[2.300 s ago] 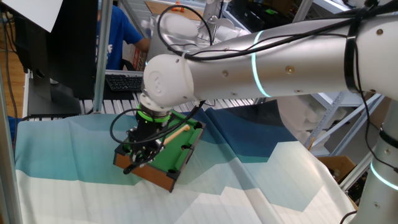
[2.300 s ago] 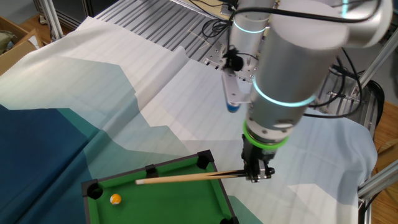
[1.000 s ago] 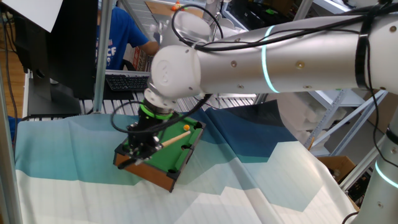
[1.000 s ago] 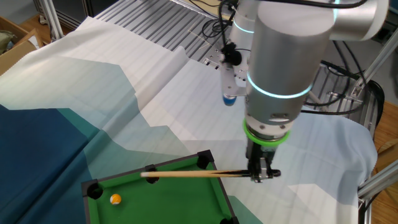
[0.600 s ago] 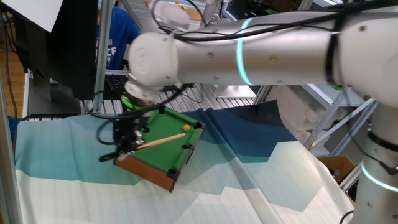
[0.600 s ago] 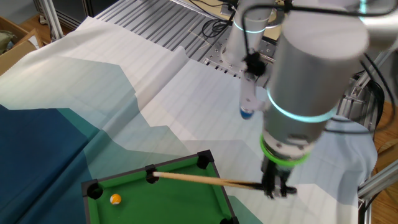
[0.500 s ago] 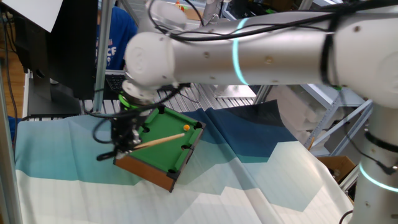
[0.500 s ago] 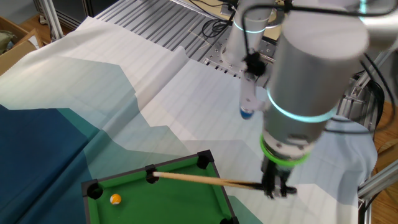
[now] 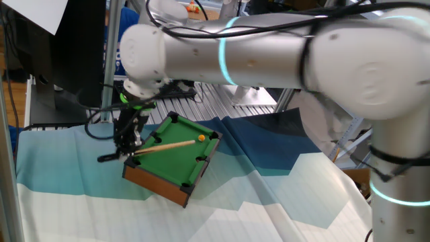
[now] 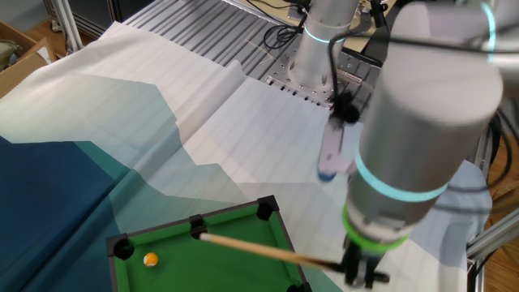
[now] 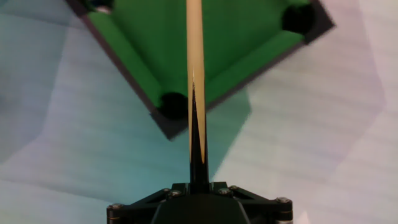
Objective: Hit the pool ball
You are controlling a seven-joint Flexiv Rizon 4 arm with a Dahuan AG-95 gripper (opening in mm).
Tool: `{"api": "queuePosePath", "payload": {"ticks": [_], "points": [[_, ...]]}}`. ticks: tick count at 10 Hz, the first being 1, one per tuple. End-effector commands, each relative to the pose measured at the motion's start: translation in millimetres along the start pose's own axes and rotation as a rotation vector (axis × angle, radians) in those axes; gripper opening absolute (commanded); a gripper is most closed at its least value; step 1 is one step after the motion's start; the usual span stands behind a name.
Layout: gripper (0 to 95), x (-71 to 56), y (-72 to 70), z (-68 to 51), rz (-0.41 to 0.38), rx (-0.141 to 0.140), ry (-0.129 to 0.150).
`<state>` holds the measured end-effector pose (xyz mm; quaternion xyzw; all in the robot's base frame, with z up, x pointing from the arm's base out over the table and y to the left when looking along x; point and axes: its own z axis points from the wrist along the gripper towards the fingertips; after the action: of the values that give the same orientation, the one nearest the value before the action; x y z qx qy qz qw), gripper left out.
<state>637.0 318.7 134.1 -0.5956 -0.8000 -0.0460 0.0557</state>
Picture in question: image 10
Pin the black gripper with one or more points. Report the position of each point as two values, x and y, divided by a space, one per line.
363 247

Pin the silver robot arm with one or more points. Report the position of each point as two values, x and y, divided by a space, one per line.
425 121

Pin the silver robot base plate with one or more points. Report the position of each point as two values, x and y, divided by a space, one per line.
308 95

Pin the brown cardboard box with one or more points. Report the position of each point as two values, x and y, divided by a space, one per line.
20 73

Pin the blue white patterned cloth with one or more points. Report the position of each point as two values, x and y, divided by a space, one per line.
243 142

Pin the mini green pool table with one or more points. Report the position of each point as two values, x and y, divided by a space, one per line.
227 271

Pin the olive green bag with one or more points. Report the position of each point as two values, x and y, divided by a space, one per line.
6 54

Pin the aluminium frame rail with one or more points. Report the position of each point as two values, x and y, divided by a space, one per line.
494 235

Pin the yellow white pool ball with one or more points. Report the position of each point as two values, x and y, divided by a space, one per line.
151 259

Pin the wooden pool cue black butt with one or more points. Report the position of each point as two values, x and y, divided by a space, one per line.
263 250

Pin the silver wrist camera blue end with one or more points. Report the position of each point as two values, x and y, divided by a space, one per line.
332 154

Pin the black clamp mount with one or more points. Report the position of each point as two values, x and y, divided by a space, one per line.
377 14

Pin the aluminium frame post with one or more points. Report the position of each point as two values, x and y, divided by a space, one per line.
69 28

